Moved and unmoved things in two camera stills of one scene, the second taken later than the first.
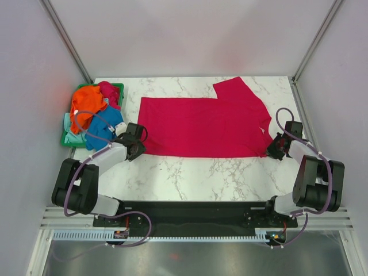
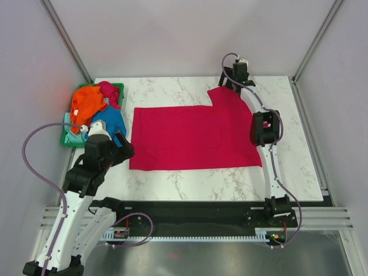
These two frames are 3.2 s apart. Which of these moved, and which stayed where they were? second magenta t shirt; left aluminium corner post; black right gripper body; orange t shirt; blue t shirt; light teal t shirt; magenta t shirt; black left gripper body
Moved: magenta t shirt; black left gripper body; black right gripper body
Stayed: second magenta t shirt; blue t shirt; light teal t shirt; orange t shirt; left aluminium corner post
